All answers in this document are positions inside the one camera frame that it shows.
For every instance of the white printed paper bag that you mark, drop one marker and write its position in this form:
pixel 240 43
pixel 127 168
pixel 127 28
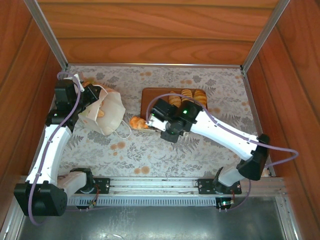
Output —
pixel 112 110

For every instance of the brown wooden tray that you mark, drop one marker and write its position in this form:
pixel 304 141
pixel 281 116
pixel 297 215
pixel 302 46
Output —
pixel 150 97

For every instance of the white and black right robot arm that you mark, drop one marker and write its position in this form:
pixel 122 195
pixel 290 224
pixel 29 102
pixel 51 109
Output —
pixel 220 132

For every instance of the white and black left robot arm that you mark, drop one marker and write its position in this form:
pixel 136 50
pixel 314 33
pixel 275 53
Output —
pixel 50 150

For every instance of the floral table cloth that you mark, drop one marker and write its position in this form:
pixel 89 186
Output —
pixel 150 155

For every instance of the small circuit board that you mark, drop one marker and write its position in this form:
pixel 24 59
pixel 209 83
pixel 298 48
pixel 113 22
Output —
pixel 225 203
pixel 93 203

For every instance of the grey metal sheet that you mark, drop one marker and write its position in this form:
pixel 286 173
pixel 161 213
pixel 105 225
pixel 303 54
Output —
pixel 150 225

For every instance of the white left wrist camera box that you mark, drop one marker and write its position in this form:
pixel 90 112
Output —
pixel 78 80

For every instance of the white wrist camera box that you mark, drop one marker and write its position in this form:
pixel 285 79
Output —
pixel 78 80
pixel 157 125

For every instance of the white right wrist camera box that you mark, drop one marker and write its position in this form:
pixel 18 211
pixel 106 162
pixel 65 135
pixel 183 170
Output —
pixel 157 125

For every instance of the aluminium frame bar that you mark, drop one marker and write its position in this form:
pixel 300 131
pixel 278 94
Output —
pixel 247 87
pixel 287 217
pixel 150 65
pixel 7 225

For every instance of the aluminium frame post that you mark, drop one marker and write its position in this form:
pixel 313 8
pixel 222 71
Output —
pixel 267 27
pixel 45 27

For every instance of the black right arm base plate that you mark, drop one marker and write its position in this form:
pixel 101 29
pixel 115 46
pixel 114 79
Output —
pixel 203 186

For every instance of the aluminium mounting rail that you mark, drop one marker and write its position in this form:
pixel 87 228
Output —
pixel 150 183

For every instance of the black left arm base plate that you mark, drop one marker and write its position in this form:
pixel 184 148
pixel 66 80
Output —
pixel 103 185

